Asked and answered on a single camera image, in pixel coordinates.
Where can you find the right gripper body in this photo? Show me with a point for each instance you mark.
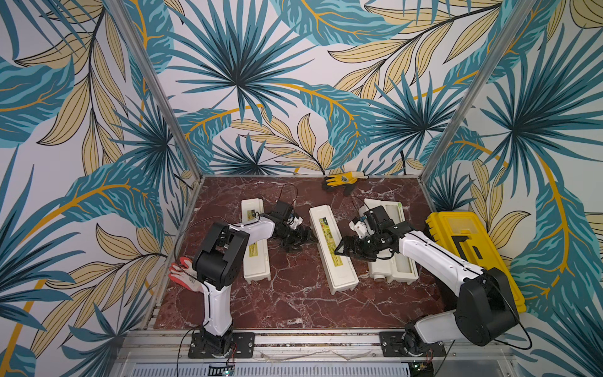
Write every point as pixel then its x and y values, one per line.
pixel 360 243

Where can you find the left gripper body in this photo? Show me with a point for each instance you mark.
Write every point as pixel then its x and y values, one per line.
pixel 294 237

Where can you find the white wrap dispenser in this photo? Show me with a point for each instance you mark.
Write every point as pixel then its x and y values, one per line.
pixel 390 266
pixel 256 266
pixel 339 270

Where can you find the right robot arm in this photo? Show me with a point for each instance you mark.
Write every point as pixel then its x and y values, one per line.
pixel 485 308

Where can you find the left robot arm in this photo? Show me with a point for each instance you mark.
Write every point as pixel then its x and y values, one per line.
pixel 220 259

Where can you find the yellow black work glove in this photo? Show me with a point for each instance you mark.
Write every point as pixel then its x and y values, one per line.
pixel 348 181

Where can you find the yellow black toolbox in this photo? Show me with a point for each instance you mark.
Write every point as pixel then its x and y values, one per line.
pixel 463 234

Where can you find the red white work glove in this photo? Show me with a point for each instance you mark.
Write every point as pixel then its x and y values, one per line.
pixel 183 274

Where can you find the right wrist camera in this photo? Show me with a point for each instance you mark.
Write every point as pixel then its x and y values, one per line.
pixel 372 221

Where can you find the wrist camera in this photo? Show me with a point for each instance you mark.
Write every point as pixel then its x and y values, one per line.
pixel 372 221
pixel 284 214

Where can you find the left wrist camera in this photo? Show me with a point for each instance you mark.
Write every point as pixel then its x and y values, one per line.
pixel 284 214

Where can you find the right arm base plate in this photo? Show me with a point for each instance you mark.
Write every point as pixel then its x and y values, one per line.
pixel 402 344

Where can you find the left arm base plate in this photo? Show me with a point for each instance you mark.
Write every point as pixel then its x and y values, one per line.
pixel 238 345

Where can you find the aluminium front rail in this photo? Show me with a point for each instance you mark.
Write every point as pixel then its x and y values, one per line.
pixel 295 345

